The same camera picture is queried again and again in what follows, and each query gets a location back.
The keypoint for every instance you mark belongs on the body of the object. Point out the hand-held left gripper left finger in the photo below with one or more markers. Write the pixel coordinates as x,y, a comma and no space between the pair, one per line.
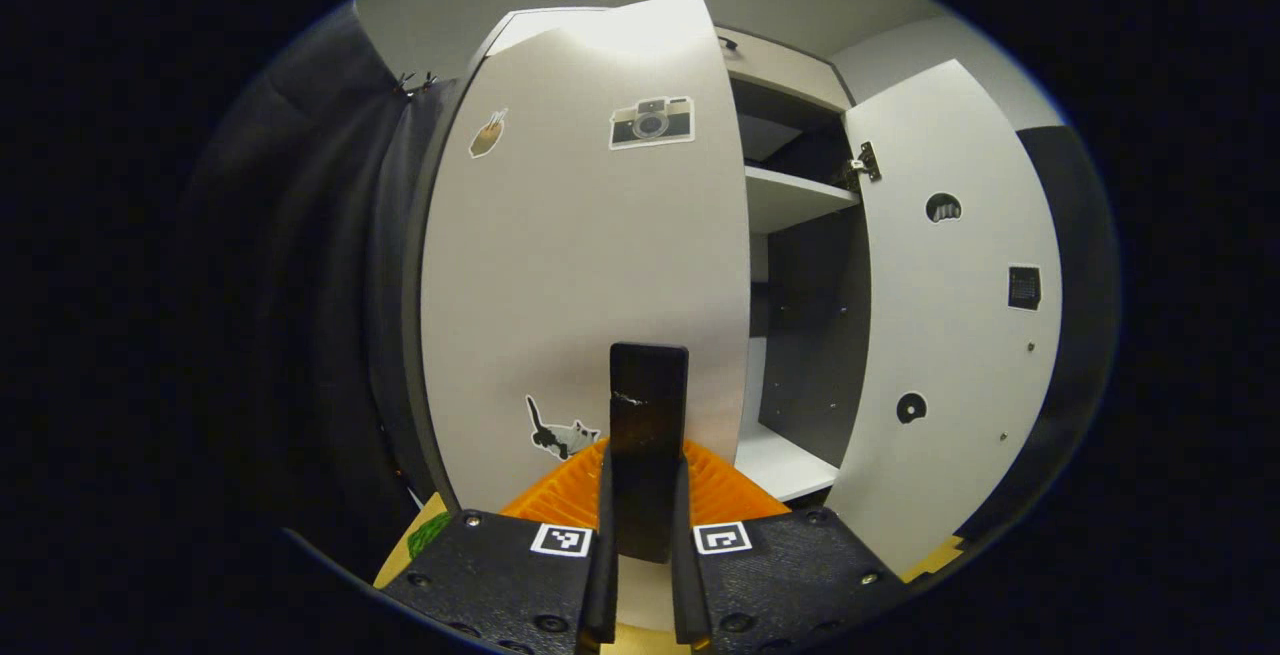
600,595

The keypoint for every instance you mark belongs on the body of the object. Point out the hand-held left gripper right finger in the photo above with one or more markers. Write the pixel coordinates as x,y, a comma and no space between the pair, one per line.
688,595

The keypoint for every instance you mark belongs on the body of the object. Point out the cabinet door with camera sticker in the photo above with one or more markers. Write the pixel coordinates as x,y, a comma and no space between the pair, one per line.
560,265

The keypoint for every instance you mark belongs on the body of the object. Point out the cabinet door with headphones sticker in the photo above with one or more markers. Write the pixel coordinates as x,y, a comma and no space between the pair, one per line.
940,335

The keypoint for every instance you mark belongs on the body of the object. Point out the white cabinet bottom panel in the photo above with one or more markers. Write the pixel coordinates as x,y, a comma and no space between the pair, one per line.
780,460

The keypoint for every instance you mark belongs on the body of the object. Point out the white cabinet shelf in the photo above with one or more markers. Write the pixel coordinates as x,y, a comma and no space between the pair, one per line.
785,197

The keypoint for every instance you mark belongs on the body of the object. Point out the metal door hinge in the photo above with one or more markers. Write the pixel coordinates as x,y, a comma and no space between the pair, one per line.
862,167

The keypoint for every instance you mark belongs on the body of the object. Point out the small green object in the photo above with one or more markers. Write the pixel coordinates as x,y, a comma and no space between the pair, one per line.
428,535

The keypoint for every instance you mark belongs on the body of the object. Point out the black binder clip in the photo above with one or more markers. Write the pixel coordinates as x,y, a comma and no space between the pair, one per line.
415,85

